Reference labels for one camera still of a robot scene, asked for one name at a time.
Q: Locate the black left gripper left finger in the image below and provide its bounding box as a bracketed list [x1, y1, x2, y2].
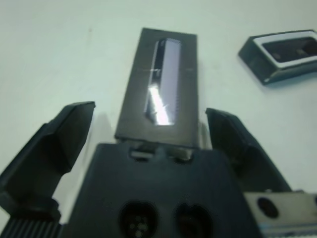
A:
[0, 101, 96, 219]

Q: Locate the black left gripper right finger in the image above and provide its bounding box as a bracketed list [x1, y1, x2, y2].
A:
[206, 108, 293, 193]

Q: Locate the black box lid with window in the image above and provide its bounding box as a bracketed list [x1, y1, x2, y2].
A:
[114, 27, 199, 150]

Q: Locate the black box with white insert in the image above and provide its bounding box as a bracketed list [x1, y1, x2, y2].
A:
[237, 29, 317, 86]

